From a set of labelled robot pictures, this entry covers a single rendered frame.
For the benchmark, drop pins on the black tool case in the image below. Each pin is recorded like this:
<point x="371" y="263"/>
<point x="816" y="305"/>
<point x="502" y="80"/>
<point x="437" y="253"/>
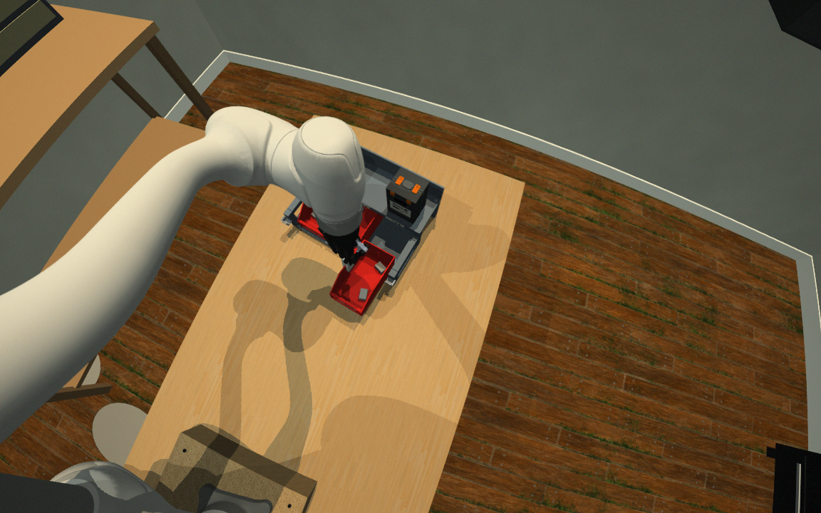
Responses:
<point x="406" y="195"/>

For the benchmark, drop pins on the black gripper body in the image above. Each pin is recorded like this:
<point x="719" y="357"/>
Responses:
<point x="350" y="239"/>

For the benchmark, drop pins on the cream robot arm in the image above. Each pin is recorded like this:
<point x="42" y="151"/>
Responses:
<point x="54" y="324"/>

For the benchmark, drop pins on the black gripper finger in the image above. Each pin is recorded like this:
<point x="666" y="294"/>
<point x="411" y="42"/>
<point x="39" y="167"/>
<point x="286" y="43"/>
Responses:
<point x="350" y="258"/>
<point x="336" y="248"/>

